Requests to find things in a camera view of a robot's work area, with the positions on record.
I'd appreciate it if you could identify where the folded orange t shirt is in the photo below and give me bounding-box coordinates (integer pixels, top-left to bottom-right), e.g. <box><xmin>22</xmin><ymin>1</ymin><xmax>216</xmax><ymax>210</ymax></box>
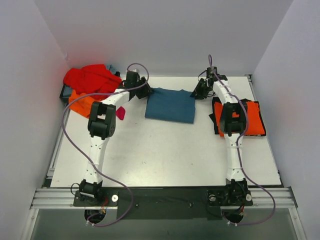
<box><xmin>213</xmin><ymin>100</ymin><xmax>266</xmax><ymax>138</ymax></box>

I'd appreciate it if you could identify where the pink t shirt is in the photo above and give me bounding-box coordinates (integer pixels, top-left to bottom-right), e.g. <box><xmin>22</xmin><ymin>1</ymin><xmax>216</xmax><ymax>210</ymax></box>
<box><xmin>115</xmin><ymin>106</ymin><xmax>126</xmax><ymax>121</ymax></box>

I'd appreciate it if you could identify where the light blue t shirt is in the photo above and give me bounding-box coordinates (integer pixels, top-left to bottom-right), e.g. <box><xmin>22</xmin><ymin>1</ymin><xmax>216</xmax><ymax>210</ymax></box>
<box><xmin>105</xmin><ymin>64</ymin><xmax>117</xmax><ymax>75</ymax></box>

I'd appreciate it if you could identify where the folded black t shirt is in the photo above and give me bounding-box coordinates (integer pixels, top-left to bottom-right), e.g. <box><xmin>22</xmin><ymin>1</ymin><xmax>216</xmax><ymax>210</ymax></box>
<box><xmin>208</xmin><ymin>97</ymin><xmax>267</xmax><ymax>138</ymax></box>

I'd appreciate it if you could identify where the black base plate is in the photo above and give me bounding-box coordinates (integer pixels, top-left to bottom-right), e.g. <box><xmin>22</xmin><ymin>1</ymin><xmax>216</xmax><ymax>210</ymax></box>
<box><xmin>73</xmin><ymin>186</ymin><xmax>253</xmax><ymax>220</ymax></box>

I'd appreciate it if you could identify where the red t shirt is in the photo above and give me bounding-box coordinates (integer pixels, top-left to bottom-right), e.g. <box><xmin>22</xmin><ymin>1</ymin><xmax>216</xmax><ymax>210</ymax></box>
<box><xmin>62</xmin><ymin>63</ymin><xmax>123</xmax><ymax>97</ymax></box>

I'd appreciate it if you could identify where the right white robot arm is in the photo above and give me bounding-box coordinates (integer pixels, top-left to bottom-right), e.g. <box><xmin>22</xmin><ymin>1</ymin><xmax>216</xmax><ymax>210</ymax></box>
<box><xmin>190</xmin><ymin>67</ymin><xmax>248</xmax><ymax>205</ymax></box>

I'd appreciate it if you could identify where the teal blue t shirt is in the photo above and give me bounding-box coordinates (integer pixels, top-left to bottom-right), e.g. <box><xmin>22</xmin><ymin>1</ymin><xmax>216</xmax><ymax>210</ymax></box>
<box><xmin>144</xmin><ymin>87</ymin><xmax>196</xmax><ymax>124</ymax></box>

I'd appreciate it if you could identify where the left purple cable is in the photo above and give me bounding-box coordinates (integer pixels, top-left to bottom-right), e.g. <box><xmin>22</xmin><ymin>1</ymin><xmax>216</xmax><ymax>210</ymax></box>
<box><xmin>60</xmin><ymin>62</ymin><xmax>150</xmax><ymax>228</ymax></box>

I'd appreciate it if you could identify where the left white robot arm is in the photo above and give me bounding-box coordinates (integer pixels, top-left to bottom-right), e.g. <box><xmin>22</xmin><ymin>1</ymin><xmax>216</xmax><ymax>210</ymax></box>
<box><xmin>79</xmin><ymin>70</ymin><xmax>153</xmax><ymax>206</ymax></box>

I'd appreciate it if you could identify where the orange crumpled t shirt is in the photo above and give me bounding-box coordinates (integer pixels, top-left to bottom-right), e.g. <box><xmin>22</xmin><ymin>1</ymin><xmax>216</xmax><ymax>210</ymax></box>
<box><xmin>69</xmin><ymin>95</ymin><xmax>108</xmax><ymax>119</ymax></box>

